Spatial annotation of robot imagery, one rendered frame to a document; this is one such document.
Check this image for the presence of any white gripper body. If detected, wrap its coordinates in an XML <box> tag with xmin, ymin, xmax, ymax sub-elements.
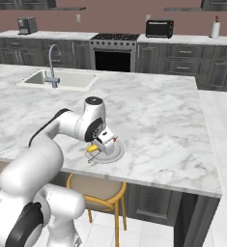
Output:
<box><xmin>97</xmin><ymin>129</ymin><xmax>119</xmax><ymax>156</ymax></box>

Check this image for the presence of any grey round plate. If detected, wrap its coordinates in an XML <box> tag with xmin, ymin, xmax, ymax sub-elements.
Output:
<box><xmin>84</xmin><ymin>139</ymin><xmax>126</xmax><ymax>165</ymax></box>

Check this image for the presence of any white inset sink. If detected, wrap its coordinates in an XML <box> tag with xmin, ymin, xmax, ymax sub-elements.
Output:
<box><xmin>15</xmin><ymin>69</ymin><xmax>99</xmax><ymax>93</ymax></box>

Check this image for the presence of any grey island cupboard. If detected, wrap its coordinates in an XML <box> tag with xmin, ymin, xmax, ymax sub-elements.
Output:
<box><xmin>50</xmin><ymin>172</ymin><xmax>221</xmax><ymax>247</ymax></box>

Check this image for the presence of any grey curved tap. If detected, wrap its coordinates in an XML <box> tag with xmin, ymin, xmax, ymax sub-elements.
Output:
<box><xmin>43</xmin><ymin>43</ymin><xmax>63</xmax><ymax>89</ymax></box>

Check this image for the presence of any steel oven with hob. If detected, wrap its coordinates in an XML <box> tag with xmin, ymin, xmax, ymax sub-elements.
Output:
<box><xmin>89</xmin><ymin>32</ymin><xmax>141</xmax><ymax>73</ymax></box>

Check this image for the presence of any grey base cupboard run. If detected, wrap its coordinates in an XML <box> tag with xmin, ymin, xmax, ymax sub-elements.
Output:
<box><xmin>0</xmin><ymin>37</ymin><xmax>93</xmax><ymax>70</ymax></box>
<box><xmin>135</xmin><ymin>42</ymin><xmax>227</xmax><ymax>94</ymax></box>

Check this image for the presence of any black toaster oven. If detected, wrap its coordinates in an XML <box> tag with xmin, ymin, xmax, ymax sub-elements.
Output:
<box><xmin>145</xmin><ymin>17</ymin><xmax>175</xmax><ymax>40</ymax></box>

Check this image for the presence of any grey coffee machine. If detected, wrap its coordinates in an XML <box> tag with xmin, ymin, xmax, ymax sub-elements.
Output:
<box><xmin>16</xmin><ymin>15</ymin><xmax>39</xmax><ymax>36</ymax></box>

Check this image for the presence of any white paper towel roll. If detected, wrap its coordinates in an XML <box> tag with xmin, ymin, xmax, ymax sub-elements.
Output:
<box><xmin>209</xmin><ymin>15</ymin><xmax>222</xmax><ymax>40</ymax></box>

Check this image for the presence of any grey wall shelf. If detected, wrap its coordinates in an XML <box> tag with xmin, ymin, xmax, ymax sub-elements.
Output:
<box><xmin>162</xmin><ymin>7</ymin><xmax>203</xmax><ymax>13</ymax></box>
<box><xmin>48</xmin><ymin>6</ymin><xmax>87</xmax><ymax>12</ymax></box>

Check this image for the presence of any grey wall cupboard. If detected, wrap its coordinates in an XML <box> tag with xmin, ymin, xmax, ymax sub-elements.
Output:
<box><xmin>200</xmin><ymin>0</ymin><xmax>227</xmax><ymax>13</ymax></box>
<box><xmin>0</xmin><ymin>0</ymin><xmax>58</xmax><ymax>11</ymax></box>

